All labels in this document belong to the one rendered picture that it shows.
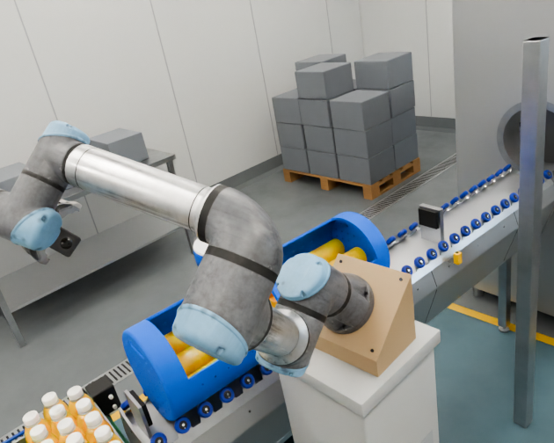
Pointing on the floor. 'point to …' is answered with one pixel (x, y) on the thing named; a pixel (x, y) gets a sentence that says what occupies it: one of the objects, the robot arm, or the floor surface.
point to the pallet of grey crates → (350, 122)
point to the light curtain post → (529, 220)
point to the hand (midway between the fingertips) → (66, 236)
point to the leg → (504, 296)
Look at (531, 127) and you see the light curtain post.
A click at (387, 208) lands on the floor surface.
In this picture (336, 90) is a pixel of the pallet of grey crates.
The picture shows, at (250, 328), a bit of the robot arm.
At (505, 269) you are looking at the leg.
